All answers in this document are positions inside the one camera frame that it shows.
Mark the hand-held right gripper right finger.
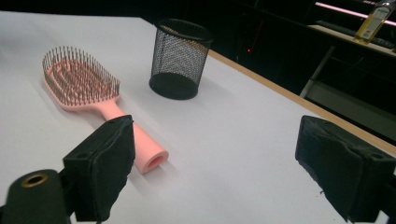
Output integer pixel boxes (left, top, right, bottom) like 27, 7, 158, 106
294, 115, 396, 224

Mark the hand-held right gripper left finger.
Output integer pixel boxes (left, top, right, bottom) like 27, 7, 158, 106
62, 114, 136, 223

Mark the pink hairbrush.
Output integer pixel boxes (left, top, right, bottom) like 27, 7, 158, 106
41, 46, 170, 175

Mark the black mesh pen holder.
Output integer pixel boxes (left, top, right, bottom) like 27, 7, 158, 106
148, 18, 215, 101

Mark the metal shelf rack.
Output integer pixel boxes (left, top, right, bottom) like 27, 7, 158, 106
299, 1, 396, 144

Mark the yellow oil bottle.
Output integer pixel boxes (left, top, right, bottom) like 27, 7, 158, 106
353, 0, 396, 45

